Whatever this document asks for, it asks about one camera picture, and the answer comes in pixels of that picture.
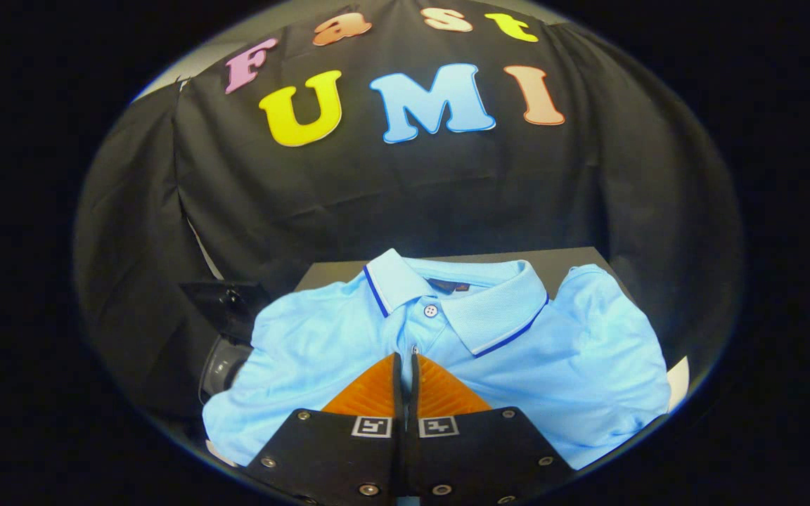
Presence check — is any white paper sheet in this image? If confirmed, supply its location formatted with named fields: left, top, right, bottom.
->
left=666, top=356, right=691, bottom=413

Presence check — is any light blue polo shirt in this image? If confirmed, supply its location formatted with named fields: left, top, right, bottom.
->
left=201, top=247, right=673, bottom=470

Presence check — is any black backdrop cloth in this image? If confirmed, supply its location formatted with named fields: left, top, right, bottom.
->
left=73, top=0, right=747, bottom=422

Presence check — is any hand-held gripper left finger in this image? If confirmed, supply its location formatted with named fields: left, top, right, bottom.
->
left=242, top=351, right=404, bottom=506

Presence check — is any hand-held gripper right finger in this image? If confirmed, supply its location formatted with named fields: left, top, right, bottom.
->
left=404, top=351, right=579, bottom=506

